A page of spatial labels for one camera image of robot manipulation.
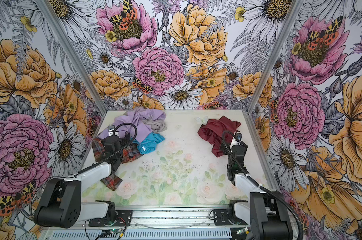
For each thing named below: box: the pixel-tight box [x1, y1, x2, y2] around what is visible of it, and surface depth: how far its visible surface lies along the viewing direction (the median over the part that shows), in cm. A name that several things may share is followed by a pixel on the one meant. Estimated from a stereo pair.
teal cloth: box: [130, 132, 166, 155], surface depth 98 cm
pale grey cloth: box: [144, 121, 168, 133], surface depth 108 cm
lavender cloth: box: [98, 107, 166, 143], surface depth 104 cm
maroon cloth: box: [197, 115, 242, 158], surface depth 102 cm
